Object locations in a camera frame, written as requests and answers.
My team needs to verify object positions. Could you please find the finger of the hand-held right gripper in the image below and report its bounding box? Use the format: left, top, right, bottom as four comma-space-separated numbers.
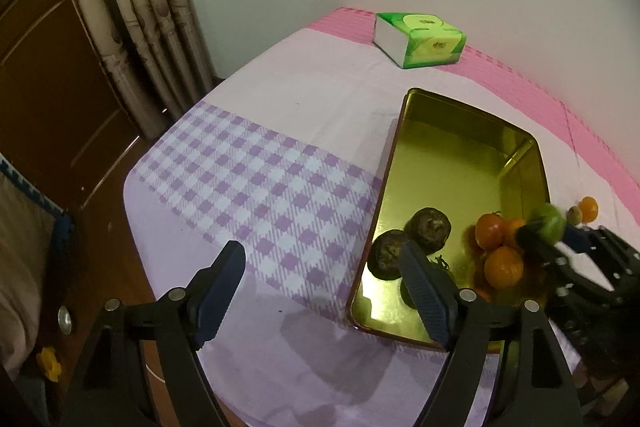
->
564, 224, 608, 255
517, 227, 568, 265

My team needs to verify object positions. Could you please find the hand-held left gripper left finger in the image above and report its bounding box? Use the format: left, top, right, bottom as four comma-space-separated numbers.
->
62, 240, 247, 427

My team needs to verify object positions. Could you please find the medium orange tangerine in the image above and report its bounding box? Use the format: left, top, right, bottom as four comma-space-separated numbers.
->
483, 246, 525, 290

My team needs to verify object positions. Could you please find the green tissue pack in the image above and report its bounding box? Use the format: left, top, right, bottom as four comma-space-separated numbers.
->
374, 12, 467, 70

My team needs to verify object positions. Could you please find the silver round knob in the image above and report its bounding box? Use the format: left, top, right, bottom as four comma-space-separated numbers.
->
57, 305, 76, 334

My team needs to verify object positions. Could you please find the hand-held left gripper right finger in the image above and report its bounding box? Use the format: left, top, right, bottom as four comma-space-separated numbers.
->
398, 242, 585, 427

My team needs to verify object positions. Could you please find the gold metal tray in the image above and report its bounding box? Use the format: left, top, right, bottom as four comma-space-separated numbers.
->
345, 88, 552, 353

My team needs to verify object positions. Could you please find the yellow plastic toy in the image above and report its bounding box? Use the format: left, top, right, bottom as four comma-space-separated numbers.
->
36, 347, 62, 381

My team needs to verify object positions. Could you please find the beige panel with blue trim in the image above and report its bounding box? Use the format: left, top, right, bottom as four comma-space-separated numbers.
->
0, 157, 76, 373

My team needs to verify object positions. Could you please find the beige patterned curtain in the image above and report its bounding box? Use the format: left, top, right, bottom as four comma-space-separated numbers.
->
52, 0, 217, 140

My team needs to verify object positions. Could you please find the brown wooden door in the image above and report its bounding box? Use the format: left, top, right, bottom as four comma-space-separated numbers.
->
0, 0, 151, 218

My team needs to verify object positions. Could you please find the large orange tangerine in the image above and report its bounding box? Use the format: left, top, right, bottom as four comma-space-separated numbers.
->
506, 218, 527, 249

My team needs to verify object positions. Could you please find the pink purple checked tablecloth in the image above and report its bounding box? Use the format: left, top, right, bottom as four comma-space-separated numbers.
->
122, 7, 640, 427

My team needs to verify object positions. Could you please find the green tangerine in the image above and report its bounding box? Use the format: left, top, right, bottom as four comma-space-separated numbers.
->
530, 203, 567, 244

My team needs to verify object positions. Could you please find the dark brown round fruit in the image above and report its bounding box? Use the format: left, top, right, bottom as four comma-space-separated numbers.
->
369, 230, 416, 280
404, 207, 452, 254

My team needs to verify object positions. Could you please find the large red tomato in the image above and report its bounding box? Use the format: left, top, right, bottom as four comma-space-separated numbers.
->
474, 212, 507, 251

